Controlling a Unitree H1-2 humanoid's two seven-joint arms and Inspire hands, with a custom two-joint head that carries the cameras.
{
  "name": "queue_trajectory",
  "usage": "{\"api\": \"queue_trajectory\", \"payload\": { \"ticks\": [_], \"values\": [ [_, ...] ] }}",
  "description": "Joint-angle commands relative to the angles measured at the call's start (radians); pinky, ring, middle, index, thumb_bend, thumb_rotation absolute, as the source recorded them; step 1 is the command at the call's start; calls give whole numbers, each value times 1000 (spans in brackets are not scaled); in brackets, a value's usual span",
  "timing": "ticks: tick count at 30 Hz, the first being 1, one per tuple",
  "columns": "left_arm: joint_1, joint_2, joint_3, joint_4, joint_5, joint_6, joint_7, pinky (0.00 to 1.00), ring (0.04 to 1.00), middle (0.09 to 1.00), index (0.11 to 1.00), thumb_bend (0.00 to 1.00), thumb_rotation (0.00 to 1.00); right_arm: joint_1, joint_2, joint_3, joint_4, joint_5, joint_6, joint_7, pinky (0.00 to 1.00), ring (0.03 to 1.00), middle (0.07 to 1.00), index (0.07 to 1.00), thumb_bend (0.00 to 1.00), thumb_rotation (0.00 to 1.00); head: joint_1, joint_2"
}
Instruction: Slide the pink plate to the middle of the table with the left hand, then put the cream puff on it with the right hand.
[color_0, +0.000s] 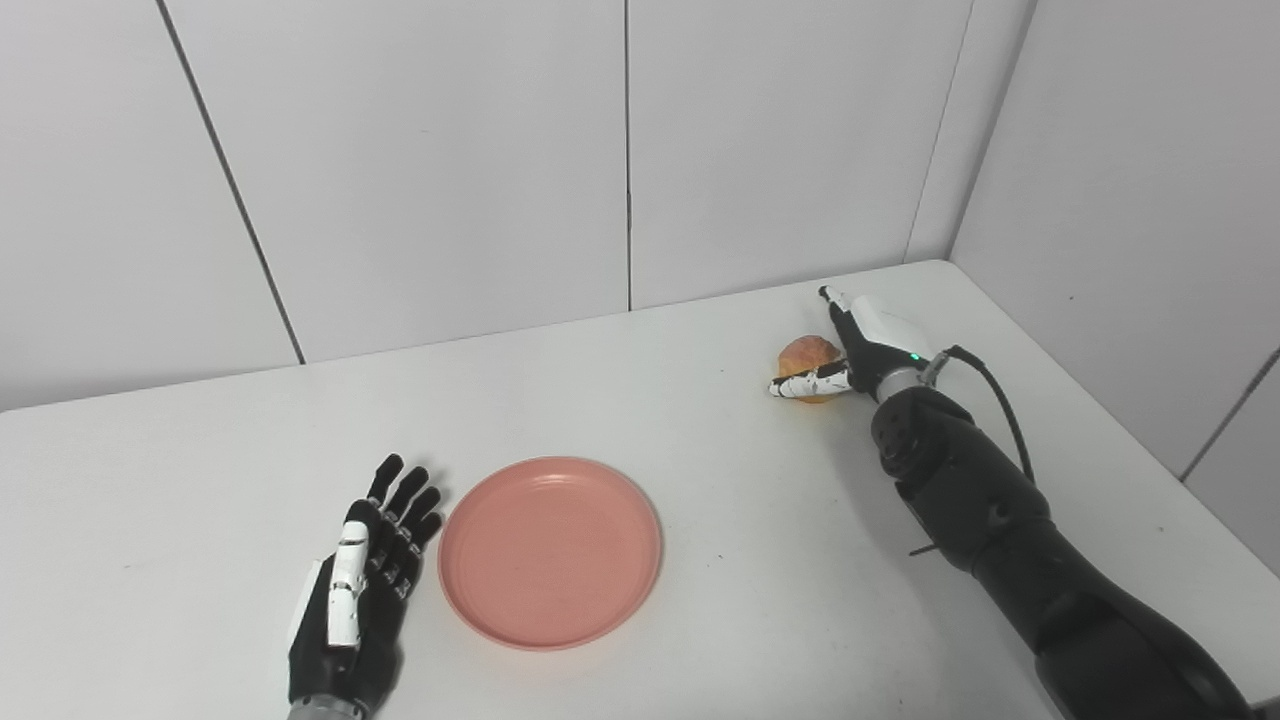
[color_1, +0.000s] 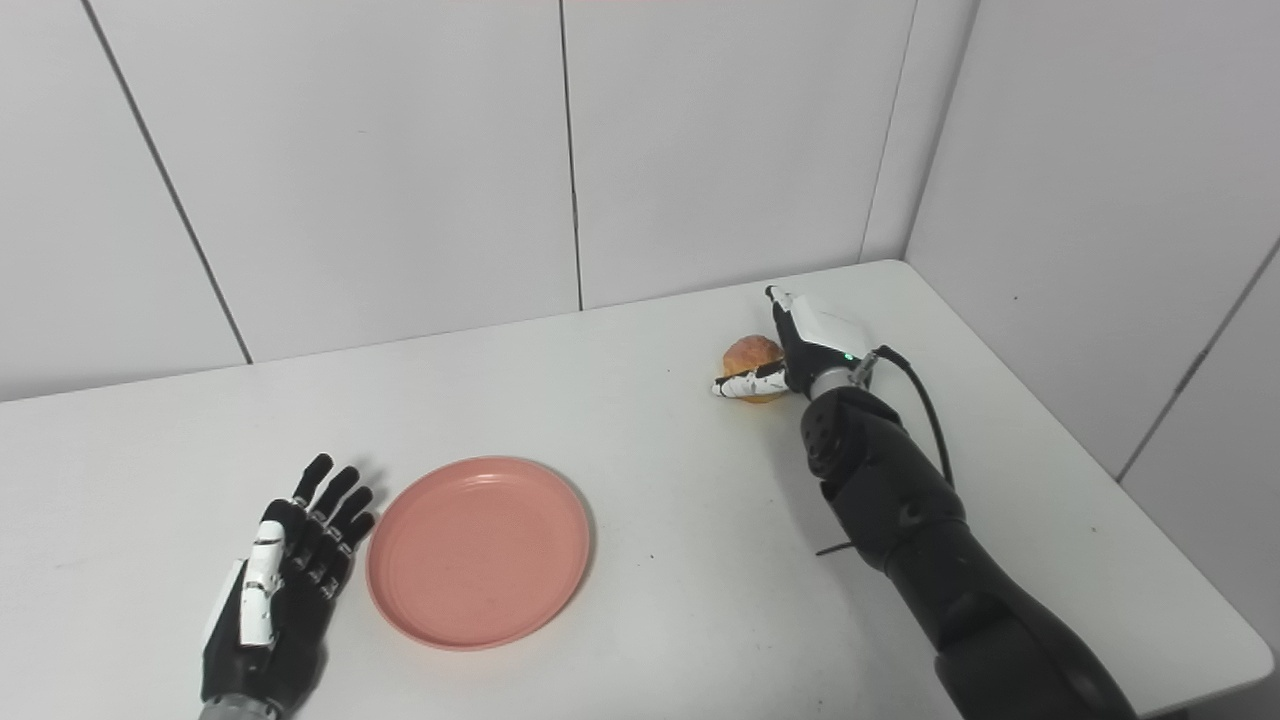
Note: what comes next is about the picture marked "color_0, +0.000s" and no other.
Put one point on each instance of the golden cream puff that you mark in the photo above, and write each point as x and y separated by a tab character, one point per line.
805	355

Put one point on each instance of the pink round plate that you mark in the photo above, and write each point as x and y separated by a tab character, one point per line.
550	550

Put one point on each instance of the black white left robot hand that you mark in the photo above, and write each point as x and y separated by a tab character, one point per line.
340	640

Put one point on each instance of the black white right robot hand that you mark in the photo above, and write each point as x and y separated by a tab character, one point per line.
875	345

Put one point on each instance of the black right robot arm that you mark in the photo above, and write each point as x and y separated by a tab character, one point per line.
1000	520

